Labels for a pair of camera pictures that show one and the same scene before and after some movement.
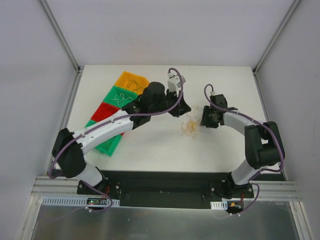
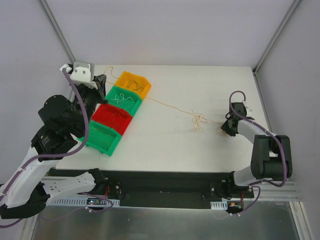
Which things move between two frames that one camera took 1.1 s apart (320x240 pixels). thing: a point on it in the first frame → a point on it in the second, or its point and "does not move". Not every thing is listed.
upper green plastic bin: x=119 y=97 does not move
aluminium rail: x=276 y=191 does not move
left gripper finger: x=184 y=107 → x=100 y=80
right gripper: x=213 y=117 → x=230 y=125
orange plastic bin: x=132 y=82 does not move
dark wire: x=133 y=81 does not move
